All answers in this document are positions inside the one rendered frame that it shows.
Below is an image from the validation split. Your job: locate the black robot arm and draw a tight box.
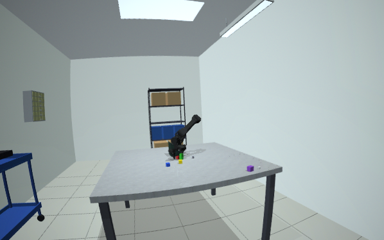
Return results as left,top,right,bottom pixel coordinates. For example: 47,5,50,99
171,115,201,151

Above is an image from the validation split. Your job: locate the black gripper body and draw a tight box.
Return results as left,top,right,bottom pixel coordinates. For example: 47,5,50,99
168,142,180,153

